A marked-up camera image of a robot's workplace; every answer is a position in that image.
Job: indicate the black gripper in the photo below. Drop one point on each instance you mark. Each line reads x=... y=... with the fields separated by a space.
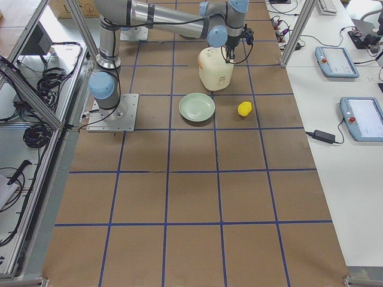
x=231 y=42

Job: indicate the cream rice cooker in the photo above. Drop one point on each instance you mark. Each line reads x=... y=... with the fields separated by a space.
x=214 y=72

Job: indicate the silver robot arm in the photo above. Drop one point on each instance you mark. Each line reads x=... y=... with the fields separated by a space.
x=222 y=24

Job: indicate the green plate near arm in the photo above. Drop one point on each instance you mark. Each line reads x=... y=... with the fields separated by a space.
x=197 y=107

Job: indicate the yellow toy pepper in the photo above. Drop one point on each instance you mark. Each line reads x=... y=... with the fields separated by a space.
x=244 y=108

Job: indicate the far teach pendant tablet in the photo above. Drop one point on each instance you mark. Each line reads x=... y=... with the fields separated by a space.
x=335 y=62

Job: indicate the teach pendant tablet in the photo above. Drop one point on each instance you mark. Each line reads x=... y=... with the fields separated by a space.
x=363 y=118
x=335 y=62

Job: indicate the white keyboard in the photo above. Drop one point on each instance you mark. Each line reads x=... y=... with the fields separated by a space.
x=327 y=7

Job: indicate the black power adapter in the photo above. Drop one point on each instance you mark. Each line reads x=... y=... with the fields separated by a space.
x=324 y=136

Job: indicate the near teach pendant tablet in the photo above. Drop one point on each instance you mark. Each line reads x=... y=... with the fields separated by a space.
x=363 y=118

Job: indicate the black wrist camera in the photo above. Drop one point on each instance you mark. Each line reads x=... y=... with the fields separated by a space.
x=248 y=35

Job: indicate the aluminium frame post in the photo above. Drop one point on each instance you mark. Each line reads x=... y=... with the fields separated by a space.
x=299 y=26

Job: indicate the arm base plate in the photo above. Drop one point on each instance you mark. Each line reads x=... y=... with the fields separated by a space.
x=121 y=120
x=134 y=34

